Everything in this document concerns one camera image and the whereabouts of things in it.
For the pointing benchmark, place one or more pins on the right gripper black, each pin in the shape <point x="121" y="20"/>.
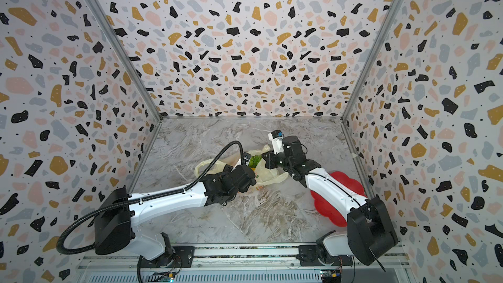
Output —
<point x="269" y="160"/>

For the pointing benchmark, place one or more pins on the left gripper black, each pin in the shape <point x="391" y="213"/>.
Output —
<point x="228" y="171"/>

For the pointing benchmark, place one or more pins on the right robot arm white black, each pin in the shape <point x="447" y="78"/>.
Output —
<point x="370" y="233"/>

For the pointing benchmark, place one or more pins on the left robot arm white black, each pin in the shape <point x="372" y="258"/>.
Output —
<point x="120" y="228"/>

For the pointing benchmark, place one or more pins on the green grapes bunch toy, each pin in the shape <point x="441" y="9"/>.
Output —
<point x="255" y="160"/>

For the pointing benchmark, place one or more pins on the red flower-shaped plate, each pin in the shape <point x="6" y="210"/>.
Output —
<point x="335" y="194"/>

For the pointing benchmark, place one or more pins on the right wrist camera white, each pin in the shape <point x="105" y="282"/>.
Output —
<point x="276" y="137"/>

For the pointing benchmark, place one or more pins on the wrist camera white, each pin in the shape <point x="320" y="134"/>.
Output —
<point x="247" y="159"/>
<point x="276" y="137"/>

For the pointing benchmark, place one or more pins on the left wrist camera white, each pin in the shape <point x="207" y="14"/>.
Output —
<point x="247" y="159"/>

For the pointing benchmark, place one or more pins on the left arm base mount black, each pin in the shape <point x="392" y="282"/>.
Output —
<point x="181" y="257"/>

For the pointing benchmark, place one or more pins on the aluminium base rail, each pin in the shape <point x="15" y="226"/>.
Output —
<point x="267" y="262"/>

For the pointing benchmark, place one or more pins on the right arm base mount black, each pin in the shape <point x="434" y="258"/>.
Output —
<point x="315" y="255"/>

